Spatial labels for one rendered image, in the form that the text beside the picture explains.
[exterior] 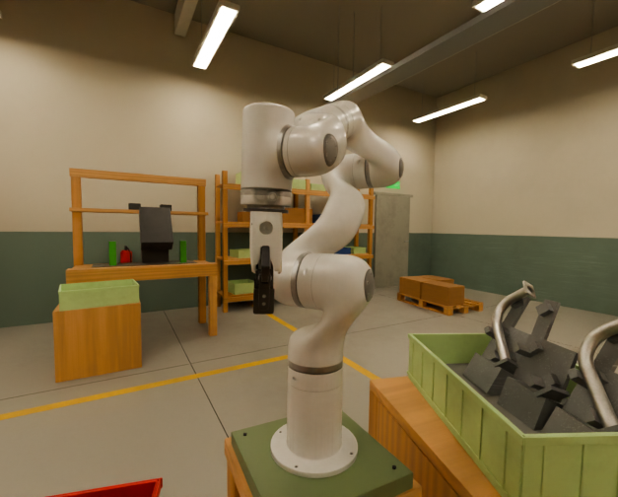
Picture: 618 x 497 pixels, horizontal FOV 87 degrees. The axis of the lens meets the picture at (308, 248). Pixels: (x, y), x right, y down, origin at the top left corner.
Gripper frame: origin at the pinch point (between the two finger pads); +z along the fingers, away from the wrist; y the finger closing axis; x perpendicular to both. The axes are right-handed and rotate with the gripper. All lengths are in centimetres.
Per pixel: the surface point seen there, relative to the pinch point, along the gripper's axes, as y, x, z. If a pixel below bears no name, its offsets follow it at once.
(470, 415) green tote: 15, -53, 33
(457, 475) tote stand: 9, -46, 43
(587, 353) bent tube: 10, -80, 16
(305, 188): 514, -81, -69
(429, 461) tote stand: 19, -45, 48
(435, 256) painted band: 696, -447, 64
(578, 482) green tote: -4, -63, 35
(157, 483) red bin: -0.1, 16.9, 31.9
